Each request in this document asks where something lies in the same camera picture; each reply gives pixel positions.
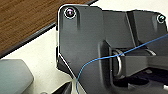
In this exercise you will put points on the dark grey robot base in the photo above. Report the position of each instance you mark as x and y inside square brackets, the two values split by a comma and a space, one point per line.
[86, 36]

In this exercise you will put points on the grey trash bin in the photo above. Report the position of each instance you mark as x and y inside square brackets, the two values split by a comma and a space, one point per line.
[13, 76]

